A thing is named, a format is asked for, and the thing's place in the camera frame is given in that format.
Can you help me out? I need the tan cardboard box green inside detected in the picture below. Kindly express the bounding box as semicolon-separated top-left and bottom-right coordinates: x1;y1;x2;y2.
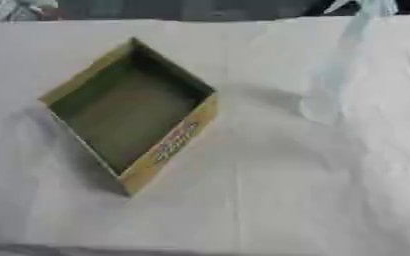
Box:
37;36;221;197

